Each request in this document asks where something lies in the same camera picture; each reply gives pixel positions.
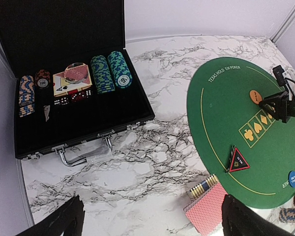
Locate blue white chip stack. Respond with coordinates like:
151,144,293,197
279,208,295,223

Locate clear dealer button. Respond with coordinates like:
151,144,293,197
64,62,88,84

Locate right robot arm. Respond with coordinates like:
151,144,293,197
222,75,295,236

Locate boxed playing card deck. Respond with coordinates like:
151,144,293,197
53,71,92,97

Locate blue small blind button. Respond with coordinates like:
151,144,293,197
288,171,295,188

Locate red dice row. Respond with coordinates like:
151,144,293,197
52,89,93,109

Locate black poker chip case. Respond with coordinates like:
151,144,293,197
0,0,155,159

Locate black red triangle marker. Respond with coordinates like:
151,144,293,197
226,146,250,173

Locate brown 100 chip stack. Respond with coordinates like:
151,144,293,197
35,69,51,89

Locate blue tan chip row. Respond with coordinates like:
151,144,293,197
19,75,35,118

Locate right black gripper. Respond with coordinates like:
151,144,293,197
259,91,290,123

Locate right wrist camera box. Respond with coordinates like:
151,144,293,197
272,65,286,87

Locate round green poker mat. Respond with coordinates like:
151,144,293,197
187,57,295,209

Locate red back card deck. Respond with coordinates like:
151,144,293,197
184,174,227,236

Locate right aluminium frame post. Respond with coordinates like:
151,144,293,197
270,5,295,44

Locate orange big blind button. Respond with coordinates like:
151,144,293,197
249,90,263,105

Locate teal 50 chip row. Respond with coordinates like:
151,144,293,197
108,51,130,88

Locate dark green chip row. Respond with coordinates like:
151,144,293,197
90,55,115,94

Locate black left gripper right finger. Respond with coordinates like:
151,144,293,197
222,194,288,236

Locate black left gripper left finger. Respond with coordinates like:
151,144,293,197
17,195,85,236

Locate small case keys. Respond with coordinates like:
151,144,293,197
43,105,50,122

